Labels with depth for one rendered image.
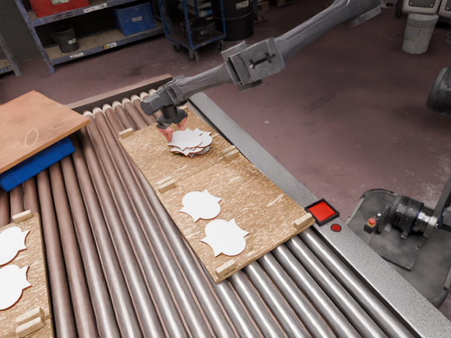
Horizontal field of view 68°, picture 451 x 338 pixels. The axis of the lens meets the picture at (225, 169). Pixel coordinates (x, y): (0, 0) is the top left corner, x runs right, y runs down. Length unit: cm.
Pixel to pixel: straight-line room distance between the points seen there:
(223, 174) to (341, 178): 151
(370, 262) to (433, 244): 103
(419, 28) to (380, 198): 265
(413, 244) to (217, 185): 114
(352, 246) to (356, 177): 160
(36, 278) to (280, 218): 72
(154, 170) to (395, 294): 86
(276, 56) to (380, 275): 61
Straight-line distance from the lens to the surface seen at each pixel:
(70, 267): 112
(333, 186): 250
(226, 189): 113
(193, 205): 109
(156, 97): 118
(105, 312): 99
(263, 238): 99
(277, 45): 81
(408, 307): 97
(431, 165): 285
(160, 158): 132
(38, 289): 110
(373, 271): 100
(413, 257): 190
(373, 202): 210
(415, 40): 447
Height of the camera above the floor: 173
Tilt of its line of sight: 41 degrees down
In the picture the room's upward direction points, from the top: 8 degrees counter-clockwise
